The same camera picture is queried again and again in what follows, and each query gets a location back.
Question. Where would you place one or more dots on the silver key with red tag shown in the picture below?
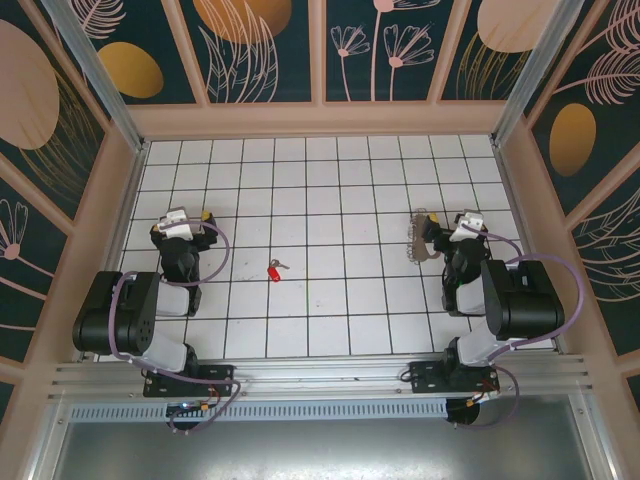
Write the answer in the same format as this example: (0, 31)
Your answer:
(273, 272)

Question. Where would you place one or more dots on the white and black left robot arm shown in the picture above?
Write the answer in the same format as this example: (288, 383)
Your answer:
(145, 310)

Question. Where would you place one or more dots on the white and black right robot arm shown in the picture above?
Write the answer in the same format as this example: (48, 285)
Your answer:
(525, 300)

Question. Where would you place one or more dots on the grey metal sheet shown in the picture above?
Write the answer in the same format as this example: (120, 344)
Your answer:
(320, 450)

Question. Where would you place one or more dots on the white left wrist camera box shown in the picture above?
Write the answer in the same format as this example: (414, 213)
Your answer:
(177, 225)

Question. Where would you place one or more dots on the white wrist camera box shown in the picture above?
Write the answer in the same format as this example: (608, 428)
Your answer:
(472, 220)
(177, 225)

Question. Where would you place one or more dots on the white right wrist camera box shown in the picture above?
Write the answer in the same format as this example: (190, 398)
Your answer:
(472, 220)

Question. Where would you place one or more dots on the aluminium corner post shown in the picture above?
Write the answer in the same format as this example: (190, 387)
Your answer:
(525, 85)
(107, 85)

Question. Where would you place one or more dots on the aluminium profile rail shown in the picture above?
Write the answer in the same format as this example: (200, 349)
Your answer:
(320, 375)

